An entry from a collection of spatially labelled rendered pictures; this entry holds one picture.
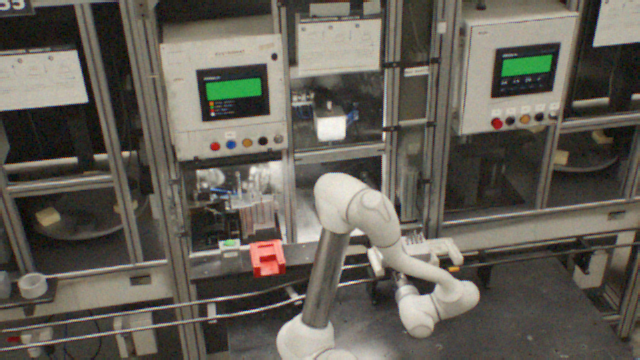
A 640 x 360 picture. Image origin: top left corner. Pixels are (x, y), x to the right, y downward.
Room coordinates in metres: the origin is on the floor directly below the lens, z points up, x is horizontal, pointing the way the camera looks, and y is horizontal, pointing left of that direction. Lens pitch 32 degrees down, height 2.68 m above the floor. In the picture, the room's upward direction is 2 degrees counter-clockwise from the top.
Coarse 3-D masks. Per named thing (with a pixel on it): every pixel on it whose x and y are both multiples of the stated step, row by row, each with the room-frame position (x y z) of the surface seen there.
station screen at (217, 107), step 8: (248, 72) 2.28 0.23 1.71; (256, 72) 2.28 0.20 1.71; (208, 80) 2.25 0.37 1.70; (216, 80) 2.26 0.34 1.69; (224, 80) 2.26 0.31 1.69; (232, 80) 2.27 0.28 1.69; (240, 80) 2.27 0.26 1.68; (240, 96) 2.27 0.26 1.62; (248, 96) 2.27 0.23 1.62; (256, 96) 2.28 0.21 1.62; (208, 104) 2.25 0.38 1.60; (216, 104) 2.25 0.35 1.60; (224, 104) 2.26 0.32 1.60; (232, 104) 2.26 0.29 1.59; (240, 104) 2.27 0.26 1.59; (248, 104) 2.27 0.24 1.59; (256, 104) 2.28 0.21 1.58; (264, 104) 2.28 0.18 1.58; (208, 112) 2.25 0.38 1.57; (216, 112) 2.25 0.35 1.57; (224, 112) 2.26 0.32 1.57; (232, 112) 2.26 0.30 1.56; (240, 112) 2.27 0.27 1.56; (248, 112) 2.27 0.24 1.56; (256, 112) 2.28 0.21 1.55
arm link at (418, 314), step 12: (408, 300) 1.91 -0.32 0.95; (420, 300) 1.90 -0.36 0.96; (432, 300) 1.88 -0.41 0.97; (408, 312) 1.86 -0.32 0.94; (420, 312) 1.85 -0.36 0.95; (432, 312) 1.85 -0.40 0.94; (408, 324) 1.82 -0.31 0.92; (420, 324) 1.80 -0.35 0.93; (432, 324) 1.82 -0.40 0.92; (420, 336) 1.80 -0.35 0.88
